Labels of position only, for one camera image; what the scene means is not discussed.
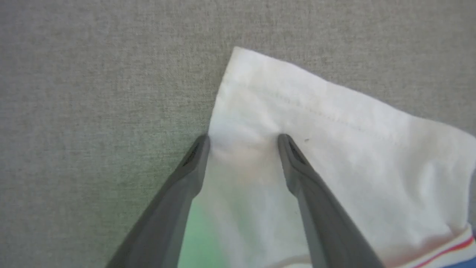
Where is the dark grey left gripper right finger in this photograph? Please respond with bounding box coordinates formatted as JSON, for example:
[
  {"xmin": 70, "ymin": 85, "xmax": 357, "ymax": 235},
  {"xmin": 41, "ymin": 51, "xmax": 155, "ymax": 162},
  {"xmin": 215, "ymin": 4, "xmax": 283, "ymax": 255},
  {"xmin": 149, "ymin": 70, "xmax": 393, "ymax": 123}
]
[{"xmin": 277, "ymin": 134, "xmax": 384, "ymax": 268}]

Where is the blue and white garment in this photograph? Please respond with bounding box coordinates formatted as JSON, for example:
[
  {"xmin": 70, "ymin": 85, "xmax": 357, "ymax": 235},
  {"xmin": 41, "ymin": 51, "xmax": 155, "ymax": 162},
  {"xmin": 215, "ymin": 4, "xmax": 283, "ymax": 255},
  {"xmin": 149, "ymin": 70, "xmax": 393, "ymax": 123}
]
[{"xmin": 178, "ymin": 46, "xmax": 476, "ymax": 268}]

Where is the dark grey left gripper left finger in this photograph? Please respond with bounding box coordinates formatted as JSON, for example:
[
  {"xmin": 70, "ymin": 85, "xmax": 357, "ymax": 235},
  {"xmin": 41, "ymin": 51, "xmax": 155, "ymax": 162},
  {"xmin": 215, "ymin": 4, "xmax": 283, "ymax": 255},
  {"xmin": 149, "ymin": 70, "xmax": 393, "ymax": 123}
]
[{"xmin": 106, "ymin": 134, "xmax": 211, "ymax": 268}]

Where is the grey fabric sofa seat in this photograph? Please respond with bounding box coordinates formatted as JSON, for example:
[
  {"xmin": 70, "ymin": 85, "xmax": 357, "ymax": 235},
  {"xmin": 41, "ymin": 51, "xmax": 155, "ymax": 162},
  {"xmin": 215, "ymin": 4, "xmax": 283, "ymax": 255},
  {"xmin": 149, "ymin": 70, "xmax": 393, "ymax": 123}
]
[{"xmin": 0, "ymin": 0, "xmax": 476, "ymax": 268}]

